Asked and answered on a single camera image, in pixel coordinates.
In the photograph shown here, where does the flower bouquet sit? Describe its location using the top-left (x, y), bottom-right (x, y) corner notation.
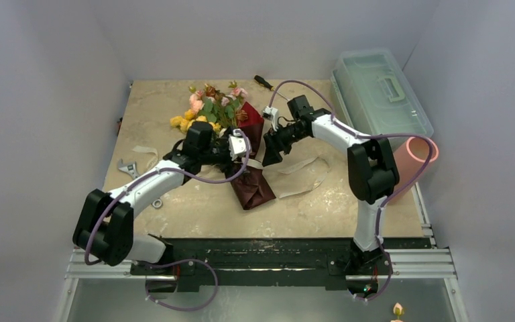
top-left (170, 81), bottom-right (276, 210)

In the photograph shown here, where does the cream ribbon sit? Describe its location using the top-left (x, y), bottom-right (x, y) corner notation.
top-left (131, 145), bottom-right (331, 200)

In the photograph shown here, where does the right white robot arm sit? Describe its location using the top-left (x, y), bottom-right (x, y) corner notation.
top-left (262, 95), bottom-right (400, 273)

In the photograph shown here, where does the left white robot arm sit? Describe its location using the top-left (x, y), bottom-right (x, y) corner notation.
top-left (72, 121), bottom-right (251, 274)

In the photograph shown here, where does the pink cylindrical vase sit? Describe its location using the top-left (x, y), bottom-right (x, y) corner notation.
top-left (388, 137), bottom-right (439, 205)

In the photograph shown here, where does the yellow black screwdriver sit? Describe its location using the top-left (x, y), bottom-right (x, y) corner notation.
top-left (253, 75), bottom-right (289, 101)

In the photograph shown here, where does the clear plastic storage box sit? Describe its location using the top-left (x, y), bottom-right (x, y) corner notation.
top-left (331, 48), bottom-right (434, 138)

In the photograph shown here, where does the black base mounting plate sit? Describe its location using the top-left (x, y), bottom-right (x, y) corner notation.
top-left (123, 237), bottom-right (431, 295)

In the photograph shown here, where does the small pink flower bud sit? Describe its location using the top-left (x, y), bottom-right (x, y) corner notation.
top-left (390, 303), bottom-right (405, 322)

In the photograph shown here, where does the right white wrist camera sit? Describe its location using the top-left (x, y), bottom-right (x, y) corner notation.
top-left (262, 106), bottom-right (280, 131)

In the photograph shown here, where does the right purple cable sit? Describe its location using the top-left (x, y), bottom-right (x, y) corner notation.
top-left (268, 80), bottom-right (436, 303)

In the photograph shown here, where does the purple cable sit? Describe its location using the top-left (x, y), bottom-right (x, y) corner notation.
top-left (268, 80), bottom-right (436, 303)
top-left (83, 129), bottom-right (253, 313)

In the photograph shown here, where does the adjustable wrench with red handle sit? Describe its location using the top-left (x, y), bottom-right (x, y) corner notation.
top-left (117, 159), bottom-right (163, 209)

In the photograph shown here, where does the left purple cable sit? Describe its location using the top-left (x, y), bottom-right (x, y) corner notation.
top-left (83, 129), bottom-right (253, 313)

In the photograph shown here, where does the aluminium rail frame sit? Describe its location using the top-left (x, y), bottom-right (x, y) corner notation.
top-left (54, 188), bottom-right (467, 321)

